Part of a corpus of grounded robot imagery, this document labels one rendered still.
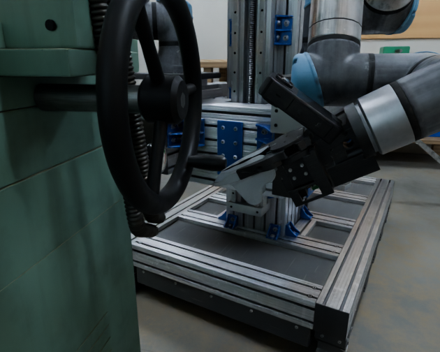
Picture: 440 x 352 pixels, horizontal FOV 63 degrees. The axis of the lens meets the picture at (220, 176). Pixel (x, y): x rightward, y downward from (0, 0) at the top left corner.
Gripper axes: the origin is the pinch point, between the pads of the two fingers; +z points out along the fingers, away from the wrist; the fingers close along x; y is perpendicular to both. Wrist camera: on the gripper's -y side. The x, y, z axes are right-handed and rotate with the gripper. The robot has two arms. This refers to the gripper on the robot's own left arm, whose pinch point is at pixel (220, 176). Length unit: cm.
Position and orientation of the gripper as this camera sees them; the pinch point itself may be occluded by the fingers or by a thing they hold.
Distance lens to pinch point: 51.3
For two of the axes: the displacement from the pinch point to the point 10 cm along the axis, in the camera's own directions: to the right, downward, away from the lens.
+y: 4.8, 8.6, 2.0
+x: 2.5, -3.5, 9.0
